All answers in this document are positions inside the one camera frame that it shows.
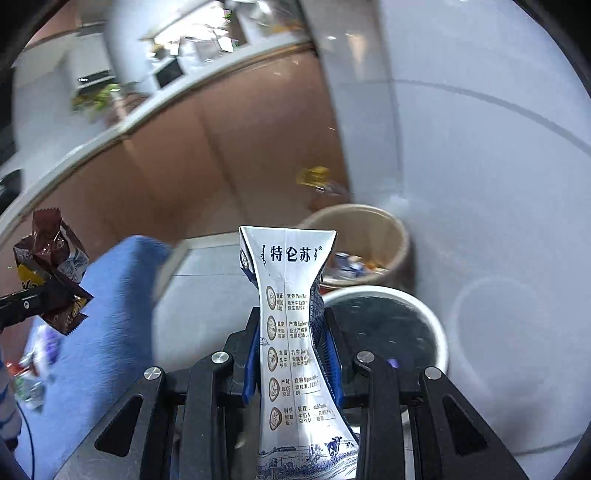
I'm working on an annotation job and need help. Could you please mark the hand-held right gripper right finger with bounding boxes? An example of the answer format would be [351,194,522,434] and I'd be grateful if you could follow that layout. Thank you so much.
[323,307,532,480]

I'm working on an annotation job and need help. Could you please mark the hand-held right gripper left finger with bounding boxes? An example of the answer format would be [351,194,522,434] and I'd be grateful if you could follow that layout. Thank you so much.
[55,307,264,480]

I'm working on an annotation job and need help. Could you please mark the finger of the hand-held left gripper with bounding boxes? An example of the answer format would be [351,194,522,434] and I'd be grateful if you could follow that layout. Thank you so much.
[0,282,58,331]

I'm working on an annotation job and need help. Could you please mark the blue white milk carton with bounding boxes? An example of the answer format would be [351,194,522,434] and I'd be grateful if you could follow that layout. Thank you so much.
[238,225,361,480]

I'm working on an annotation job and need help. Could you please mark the brown snack wrapper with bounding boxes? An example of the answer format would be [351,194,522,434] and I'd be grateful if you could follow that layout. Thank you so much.
[13,208,94,335]

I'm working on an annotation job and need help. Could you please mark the white trash bin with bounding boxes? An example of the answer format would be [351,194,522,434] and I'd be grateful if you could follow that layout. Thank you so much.
[320,285,450,416]

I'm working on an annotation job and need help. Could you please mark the beige trash bin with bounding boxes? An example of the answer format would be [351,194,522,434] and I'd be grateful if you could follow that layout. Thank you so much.
[298,204,411,296]

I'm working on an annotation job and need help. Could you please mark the purple white packet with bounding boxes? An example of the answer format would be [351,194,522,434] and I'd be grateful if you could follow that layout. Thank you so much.
[38,327,62,380]

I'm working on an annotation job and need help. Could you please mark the clear green wrapper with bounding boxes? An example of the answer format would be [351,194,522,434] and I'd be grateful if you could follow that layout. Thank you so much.
[14,377,47,412]

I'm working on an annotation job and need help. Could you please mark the blue mat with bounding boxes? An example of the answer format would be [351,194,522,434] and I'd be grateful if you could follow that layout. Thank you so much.
[28,235,185,480]

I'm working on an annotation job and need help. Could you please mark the small blue white carton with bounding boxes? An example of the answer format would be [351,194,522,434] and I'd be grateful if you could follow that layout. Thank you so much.
[335,253,365,278]

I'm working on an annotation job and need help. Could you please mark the yellow plastic bag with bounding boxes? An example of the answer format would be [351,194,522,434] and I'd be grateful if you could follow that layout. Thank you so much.
[295,166,331,190]

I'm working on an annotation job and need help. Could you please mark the brown kitchen cabinet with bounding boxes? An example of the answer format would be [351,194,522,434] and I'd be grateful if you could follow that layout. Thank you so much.
[0,46,352,296]

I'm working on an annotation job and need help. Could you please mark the green potted plant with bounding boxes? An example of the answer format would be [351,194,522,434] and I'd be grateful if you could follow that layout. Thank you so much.
[71,83,122,117]

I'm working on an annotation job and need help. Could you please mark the white range hood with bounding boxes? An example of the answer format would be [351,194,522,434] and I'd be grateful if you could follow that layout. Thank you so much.
[74,69,116,86]

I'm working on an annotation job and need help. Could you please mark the white microwave oven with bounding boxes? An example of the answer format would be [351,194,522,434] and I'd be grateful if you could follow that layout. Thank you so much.
[150,58,184,91]

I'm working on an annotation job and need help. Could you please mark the black cable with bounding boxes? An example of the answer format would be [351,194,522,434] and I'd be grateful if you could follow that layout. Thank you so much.
[17,401,37,480]

